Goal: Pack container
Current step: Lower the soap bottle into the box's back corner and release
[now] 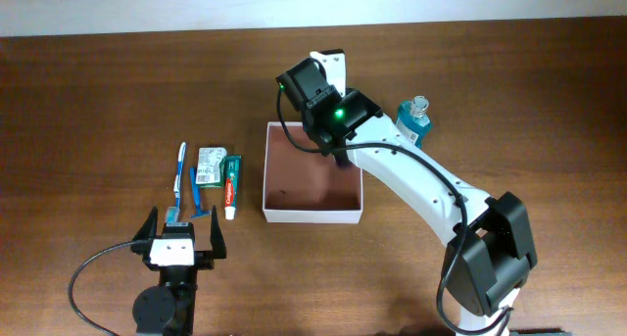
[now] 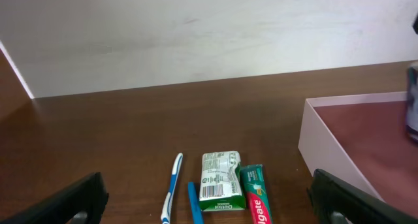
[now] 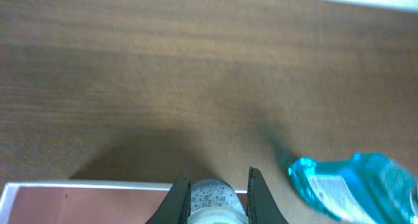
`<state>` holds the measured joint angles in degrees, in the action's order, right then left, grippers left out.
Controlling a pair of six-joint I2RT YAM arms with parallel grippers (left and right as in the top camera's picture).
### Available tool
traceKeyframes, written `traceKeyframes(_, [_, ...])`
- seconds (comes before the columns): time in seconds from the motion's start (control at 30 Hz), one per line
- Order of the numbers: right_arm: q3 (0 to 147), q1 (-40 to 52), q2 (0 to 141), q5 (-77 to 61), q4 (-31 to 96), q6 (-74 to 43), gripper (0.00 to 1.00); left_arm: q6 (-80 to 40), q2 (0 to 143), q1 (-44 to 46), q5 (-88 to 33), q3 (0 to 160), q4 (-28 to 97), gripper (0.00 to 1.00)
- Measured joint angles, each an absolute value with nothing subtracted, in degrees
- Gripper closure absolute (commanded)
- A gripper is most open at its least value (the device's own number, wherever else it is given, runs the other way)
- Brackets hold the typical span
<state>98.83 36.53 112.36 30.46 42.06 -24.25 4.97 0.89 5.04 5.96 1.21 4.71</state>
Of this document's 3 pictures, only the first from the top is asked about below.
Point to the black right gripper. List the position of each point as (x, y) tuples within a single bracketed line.
[(305, 119)]

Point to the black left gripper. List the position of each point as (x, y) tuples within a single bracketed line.
[(218, 249)]

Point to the white cardboard box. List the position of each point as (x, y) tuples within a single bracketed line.
[(307, 188)]

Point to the blue mouthwash bottle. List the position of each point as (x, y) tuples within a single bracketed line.
[(413, 121)]

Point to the green white soap box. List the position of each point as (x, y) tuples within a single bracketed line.
[(210, 167)]

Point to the clear bottle with purple liquid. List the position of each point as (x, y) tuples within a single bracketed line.
[(342, 160)]

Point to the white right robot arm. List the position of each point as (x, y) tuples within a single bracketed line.
[(489, 243)]

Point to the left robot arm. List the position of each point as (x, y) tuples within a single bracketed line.
[(168, 307)]

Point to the blue white toothbrush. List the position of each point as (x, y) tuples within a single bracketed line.
[(173, 212)]

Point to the blue disposable razor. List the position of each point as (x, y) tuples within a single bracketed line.
[(199, 212)]

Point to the green red toothpaste tube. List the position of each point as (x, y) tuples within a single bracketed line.
[(232, 173)]

